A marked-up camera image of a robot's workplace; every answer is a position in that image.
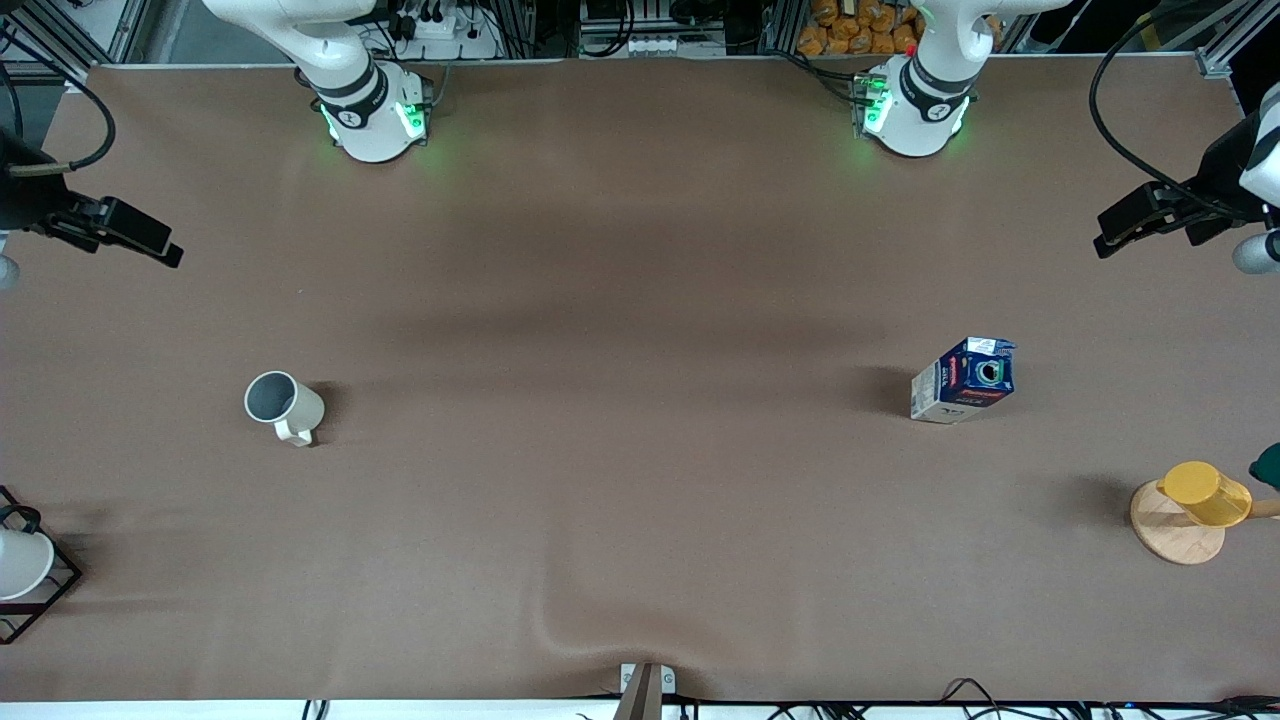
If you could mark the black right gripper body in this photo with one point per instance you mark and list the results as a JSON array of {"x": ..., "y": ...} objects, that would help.
[{"x": 22, "y": 200}]

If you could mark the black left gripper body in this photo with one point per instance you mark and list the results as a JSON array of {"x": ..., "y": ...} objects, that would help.
[{"x": 1219, "y": 199}]

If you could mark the white ribbed mug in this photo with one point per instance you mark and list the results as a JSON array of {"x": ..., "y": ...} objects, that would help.
[{"x": 290, "y": 405}]

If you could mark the blue and white milk carton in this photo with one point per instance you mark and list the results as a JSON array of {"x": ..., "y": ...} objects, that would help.
[{"x": 950, "y": 392}]

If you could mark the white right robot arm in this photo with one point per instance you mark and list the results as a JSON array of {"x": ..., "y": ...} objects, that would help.
[{"x": 372, "y": 125}]

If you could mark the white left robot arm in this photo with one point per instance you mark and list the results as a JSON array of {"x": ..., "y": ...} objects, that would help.
[{"x": 915, "y": 120}]

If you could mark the yellow plastic cup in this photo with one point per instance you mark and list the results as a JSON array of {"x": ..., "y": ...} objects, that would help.
[{"x": 1205, "y": 493}]

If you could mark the round wooden cup stand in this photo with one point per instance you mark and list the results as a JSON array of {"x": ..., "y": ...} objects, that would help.
[{"x": 1170, "y": 535}]

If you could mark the dark green object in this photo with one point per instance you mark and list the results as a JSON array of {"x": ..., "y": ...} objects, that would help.
[{"x": 1268, "y": 467}]

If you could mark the orange snack bags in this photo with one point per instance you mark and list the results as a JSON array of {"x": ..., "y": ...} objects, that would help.
[{"x": 860, "y": 30}]

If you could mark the white power strip with plugs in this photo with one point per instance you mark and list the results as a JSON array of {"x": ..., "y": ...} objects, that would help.
[{"x": 445, "y": 30}]

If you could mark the brown table cover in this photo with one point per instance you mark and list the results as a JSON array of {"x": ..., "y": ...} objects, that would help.
[{"x": 640, "y": 300}]

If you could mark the long white power strip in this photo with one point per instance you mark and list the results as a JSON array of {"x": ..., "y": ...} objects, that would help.
[{"x": 655, "y": 45}]

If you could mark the aluminium frame profile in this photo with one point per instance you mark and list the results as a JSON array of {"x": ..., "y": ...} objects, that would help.
[
  {"x": 90, "y": 30},
  {"x": 1225, "y": 50}
]

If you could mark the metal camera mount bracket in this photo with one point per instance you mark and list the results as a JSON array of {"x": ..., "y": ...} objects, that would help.
[{"x": 645, "y": 690}]

